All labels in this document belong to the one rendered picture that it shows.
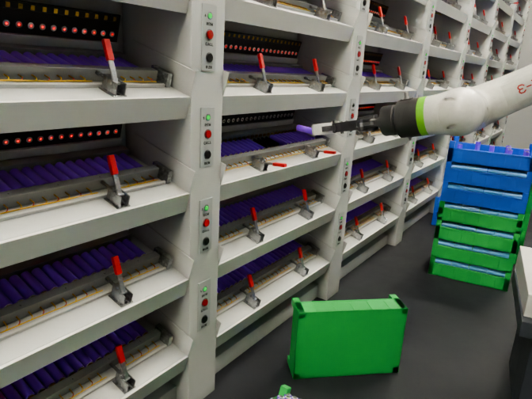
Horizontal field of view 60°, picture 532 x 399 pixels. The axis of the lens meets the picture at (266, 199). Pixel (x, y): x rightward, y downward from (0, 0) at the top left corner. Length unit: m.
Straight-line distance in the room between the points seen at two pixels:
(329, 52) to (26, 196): 1.04
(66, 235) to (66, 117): 0.19
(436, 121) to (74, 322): 0.85
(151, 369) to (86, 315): 0.24
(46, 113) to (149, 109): 0.19
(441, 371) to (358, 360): 0.25
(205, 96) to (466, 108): 0.56
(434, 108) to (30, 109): 0.82
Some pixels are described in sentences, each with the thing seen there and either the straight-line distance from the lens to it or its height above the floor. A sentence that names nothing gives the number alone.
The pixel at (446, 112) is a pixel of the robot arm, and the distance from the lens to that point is 1.11.
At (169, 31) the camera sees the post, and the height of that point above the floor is 0.85.
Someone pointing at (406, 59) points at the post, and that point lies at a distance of 2.17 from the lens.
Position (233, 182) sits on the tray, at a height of 0.54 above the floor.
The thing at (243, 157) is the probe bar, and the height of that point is 0.57.
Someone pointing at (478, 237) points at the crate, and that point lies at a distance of 1.98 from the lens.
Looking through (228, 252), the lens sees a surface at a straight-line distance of 1.14.
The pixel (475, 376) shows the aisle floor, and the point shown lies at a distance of 1.48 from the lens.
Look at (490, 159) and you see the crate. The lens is 1.91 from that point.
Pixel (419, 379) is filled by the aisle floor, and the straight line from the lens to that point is 1.40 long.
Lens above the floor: 0.79
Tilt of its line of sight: 16 degrees down
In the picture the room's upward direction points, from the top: 3 degrees clockwise
